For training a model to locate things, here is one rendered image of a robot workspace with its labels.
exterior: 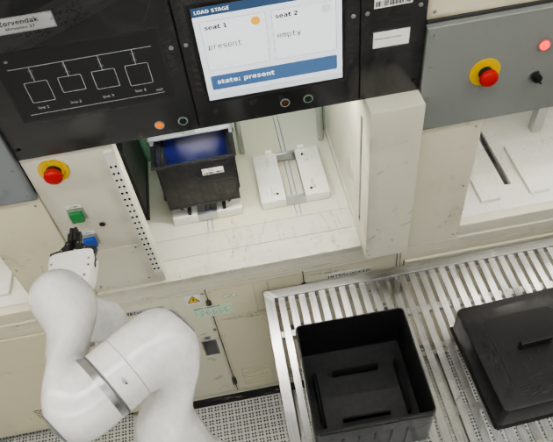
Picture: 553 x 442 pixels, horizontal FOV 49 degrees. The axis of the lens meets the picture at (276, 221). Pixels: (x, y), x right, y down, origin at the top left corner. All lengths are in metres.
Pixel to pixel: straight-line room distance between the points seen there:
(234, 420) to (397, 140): 1.42
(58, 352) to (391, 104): 0.84
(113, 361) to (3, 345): 1.18
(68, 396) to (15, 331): 1.11
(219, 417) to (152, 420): 1.52
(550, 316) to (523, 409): 0.27
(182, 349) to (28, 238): 0.80
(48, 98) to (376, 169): 0.73
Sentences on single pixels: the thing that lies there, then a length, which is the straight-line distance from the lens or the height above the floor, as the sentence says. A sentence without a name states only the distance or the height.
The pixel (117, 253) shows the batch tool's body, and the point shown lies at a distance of 1.64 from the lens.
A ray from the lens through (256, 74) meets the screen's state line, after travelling 1.26.
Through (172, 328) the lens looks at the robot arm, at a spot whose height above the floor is 1.53.
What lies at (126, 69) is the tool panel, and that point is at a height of 1.58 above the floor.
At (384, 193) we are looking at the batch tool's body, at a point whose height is 1.14.
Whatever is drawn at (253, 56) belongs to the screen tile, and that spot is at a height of 1.56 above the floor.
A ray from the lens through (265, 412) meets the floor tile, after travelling 2.45.
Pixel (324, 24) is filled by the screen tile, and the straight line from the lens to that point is 1.22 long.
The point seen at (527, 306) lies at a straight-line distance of 1.71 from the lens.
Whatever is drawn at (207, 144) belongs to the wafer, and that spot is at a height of 1.04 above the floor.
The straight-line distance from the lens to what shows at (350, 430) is 1.44.
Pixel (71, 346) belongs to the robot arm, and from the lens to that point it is 0.90.
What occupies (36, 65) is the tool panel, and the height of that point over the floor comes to 1.62.
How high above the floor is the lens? 2.27
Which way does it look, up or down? 50 degrees down
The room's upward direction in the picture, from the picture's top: 8 degrees counter-clockwise
